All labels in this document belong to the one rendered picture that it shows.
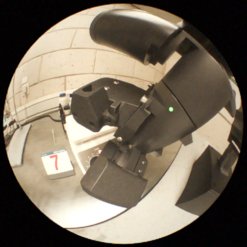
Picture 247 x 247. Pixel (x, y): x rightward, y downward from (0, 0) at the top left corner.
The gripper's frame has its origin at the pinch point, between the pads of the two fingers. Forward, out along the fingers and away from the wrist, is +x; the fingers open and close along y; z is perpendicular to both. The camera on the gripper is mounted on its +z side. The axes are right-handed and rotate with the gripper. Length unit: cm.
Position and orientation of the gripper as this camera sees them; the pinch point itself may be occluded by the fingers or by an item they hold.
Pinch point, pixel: (123, 145)
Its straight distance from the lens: 15.4
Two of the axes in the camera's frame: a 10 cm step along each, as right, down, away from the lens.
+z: -7.9, -6.1, -0.7
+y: -4.2, 6.2, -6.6
